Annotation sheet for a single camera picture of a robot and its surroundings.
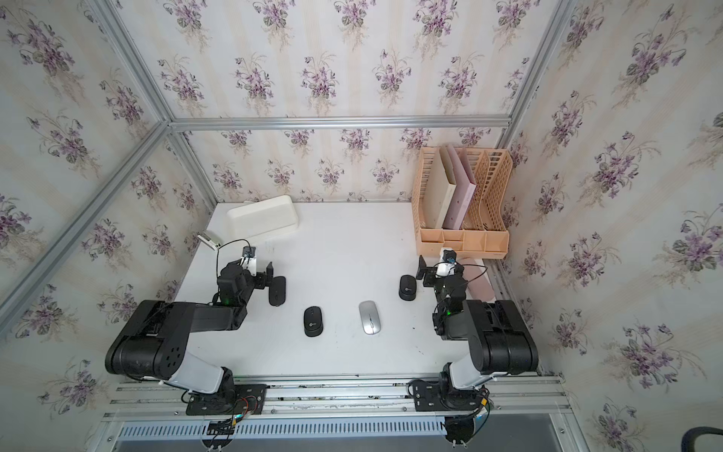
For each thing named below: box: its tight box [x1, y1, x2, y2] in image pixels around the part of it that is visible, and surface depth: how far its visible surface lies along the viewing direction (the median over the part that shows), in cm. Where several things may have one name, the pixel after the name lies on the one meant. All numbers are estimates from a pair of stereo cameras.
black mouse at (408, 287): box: [398, 274, 418, 301], surface depth 95 cm
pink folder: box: [442, 144, 477, 231], surface depth 92 cm
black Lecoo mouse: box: [303, 305, 324, 339], surface depth 87 cm
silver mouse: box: [358, 299, 383, 337], surface depth 88 cm
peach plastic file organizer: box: [411, 146, 514, 260], surface depth 104 cm
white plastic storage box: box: [225, 194, 299, 239], surface depth 117 cm
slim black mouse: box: [268, 275, 287, 307], surface depth 93 cm
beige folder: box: [422, 146, 457, 229], surface depth 95 cm
